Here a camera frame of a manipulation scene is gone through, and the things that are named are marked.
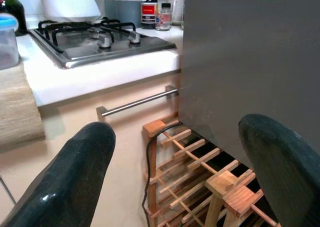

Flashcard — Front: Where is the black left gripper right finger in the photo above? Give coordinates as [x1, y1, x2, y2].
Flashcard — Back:
[238, 113, 320, 227]

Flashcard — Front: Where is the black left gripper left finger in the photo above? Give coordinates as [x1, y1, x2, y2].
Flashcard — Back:
[0, 121, 117, 227]

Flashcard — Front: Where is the grey fridge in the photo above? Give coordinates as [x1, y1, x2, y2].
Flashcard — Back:
[178, 0, 320, 166]

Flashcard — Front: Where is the cream cabinet drawer front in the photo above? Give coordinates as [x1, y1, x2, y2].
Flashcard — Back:
[0, 70, 182, 227]

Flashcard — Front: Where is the wooden wine rack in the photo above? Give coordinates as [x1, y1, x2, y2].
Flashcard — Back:
[142, 112, 282, 227]

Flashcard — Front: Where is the beige woven cloth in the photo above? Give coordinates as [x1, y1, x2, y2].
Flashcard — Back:
[0, 59, 46, 148]

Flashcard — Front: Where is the steel gas hob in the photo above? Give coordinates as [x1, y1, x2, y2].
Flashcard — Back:
[27, 16, 177, 70]

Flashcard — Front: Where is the silver hob knob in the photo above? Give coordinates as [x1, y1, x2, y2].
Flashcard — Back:
[97, 34, 112, 49]
[128, 31, 141, 44]
[88, 28, 101, 40]

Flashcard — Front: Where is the black hob pan support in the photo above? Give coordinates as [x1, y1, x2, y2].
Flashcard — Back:
[37, 16, 137, 47]

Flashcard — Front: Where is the clear container blue lid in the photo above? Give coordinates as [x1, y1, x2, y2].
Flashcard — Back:
[0, 13, 20, 71]

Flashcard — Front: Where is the dark green wine bottle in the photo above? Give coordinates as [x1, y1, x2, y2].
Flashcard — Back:
[0, 0, 28, 37]

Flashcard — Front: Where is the dark sauce bottle red label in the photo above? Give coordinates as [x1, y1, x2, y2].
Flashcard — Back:
[140, 0, 159, 30]

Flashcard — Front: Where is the small clear spice jar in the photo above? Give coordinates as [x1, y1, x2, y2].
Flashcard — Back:
[155, 2, 173, 32]

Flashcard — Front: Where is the white ceramic jar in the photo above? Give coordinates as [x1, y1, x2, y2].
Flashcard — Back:
[166, 0, 186, 23]

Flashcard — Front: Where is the black power cable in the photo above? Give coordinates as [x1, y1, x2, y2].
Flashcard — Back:
[141, 121, 183, 227]

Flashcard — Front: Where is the steel drawer handle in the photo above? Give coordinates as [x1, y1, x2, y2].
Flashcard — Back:
[96, 85, 180, 118]

